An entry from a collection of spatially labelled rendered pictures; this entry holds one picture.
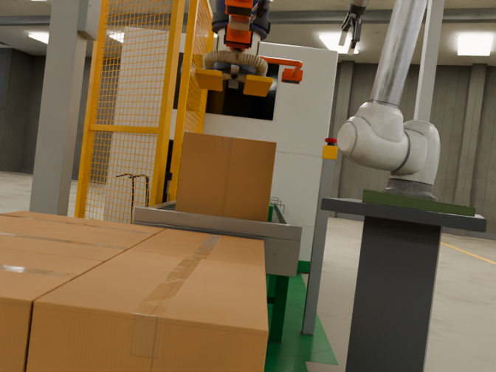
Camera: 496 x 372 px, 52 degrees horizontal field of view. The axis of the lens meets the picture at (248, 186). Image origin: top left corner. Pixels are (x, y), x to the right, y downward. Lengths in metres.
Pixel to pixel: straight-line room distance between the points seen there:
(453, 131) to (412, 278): 11.21
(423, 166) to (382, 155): 0.18
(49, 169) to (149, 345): 2.19
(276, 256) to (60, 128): 1.48
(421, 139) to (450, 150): 11.05
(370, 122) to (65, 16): 1.94
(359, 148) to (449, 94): 11.42
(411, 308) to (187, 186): 1.02
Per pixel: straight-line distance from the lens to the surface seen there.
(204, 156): 2.17
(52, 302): 0.93
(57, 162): 2.99
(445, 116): 12.97
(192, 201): 2.18
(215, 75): 1.89
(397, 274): 1.80
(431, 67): 5.28
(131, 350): 0.91
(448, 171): 12.84
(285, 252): 2.11
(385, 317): 1.83
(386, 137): 1.71
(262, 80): 1.89
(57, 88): 3.02
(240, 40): 1.79
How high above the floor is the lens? 0.79
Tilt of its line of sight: 1 degrees down
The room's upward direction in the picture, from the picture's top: 7 degrees clockwise
